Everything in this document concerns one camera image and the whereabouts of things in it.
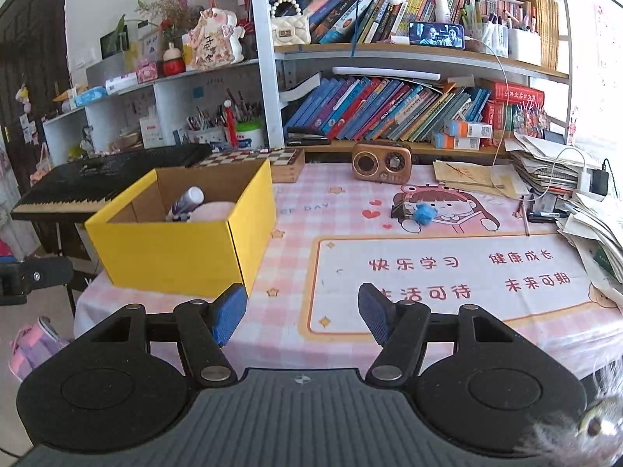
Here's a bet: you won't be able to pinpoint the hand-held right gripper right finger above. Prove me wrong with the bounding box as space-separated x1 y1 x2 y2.
357 282 517 384

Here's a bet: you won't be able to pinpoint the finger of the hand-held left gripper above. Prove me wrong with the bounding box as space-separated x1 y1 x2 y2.
26 257 74 295

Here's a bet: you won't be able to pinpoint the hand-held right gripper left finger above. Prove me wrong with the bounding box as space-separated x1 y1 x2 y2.
92 283 248 383

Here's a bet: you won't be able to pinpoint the yellow cardboard box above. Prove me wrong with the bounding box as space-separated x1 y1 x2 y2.
85 158 277 300

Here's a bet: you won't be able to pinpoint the dark blue spray bottle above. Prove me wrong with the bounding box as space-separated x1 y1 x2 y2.
168 186 205 222

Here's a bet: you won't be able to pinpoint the pink checkered cloth desktop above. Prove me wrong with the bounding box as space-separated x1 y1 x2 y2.
73 158 623 380

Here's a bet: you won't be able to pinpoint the black keyboard stand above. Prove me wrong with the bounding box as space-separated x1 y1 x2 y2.
29 219 100 317

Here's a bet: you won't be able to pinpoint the black electronic keyboard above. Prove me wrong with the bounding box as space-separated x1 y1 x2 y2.
11 143 213 222

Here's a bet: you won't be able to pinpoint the blue fluffy pompom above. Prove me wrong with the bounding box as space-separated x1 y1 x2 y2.
411 203 439 227

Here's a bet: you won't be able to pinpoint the wooden retro radio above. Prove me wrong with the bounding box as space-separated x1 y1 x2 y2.
351 142 413 186

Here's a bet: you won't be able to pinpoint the metal bowl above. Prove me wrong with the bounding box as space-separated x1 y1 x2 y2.
114 129 144 151

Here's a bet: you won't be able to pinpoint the wooden chessboard box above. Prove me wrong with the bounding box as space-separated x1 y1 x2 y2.
195 147 306 184

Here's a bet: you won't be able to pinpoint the brown paper envelopes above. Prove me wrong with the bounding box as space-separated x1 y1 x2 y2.
433 158 531 200

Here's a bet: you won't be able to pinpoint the white red printed box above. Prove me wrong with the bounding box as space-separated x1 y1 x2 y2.
139 107 164 149

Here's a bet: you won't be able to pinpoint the white jar with green lid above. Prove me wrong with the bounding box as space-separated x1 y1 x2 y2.
235 121 265 151

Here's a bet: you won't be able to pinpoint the white pen holder with pens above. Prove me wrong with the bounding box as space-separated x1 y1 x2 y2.
187 107 229 146

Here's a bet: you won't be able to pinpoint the blue tissue pack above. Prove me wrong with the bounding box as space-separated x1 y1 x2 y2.
74 86 109 108

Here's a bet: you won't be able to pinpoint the black stapler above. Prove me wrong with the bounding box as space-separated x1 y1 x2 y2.
286 128 333 147

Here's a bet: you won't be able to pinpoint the red tassel pen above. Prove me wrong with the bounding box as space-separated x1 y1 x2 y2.
221 100 239 149

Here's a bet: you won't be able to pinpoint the orange white medicine boxes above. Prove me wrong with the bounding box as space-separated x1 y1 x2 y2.
431 119 493 151

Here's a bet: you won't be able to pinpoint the white cubby shelf unit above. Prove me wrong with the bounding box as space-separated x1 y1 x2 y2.
43 58 264 166

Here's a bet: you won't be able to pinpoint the white flat box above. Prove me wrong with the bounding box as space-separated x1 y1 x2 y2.
106 72 139 95

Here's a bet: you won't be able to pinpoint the row of leaning blue books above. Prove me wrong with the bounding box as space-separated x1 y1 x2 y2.
285 75 492 144

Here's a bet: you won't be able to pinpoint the grey metal box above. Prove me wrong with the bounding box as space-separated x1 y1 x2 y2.
86 53 127 89

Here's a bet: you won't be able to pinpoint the stack of papers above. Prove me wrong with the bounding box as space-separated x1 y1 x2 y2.
506 133 623 307

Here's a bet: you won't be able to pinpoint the dark wooden door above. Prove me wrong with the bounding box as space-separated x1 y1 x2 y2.
0 0 71 254

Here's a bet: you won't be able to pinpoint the red doll figure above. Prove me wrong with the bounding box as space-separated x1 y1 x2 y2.
162 41 187 77

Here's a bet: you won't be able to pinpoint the grey fluffy charm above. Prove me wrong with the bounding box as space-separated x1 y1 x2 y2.
516 365 623 467

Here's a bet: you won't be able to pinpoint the white wooden bookshelf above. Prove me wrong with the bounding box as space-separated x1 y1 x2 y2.
248 0 572 166

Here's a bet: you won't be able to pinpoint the thick red dictionary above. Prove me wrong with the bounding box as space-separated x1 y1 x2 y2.
482 79 546 132

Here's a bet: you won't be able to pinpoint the black power adapter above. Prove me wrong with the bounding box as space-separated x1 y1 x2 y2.
590 158 610 195

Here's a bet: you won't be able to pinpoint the pink pig decoration plaque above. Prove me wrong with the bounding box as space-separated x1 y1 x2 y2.
187 7 245 71

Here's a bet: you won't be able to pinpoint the smartphone with lit screen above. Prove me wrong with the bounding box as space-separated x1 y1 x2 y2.
408 22 466 50

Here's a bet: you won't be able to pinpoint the white quilted handbag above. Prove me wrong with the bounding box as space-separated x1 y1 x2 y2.
269 0 311 47

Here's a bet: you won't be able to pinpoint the white stationery containers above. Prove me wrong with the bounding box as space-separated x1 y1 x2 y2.
479 12 542 66

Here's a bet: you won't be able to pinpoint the row of colourful shelf books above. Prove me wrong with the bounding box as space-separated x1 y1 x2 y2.
304 0 560 71

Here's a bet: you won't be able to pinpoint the black picture frame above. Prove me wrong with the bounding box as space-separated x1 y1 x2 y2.
100 24 131 59

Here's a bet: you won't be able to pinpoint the white charging cable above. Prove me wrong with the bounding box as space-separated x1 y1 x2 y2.
467 34 512 190

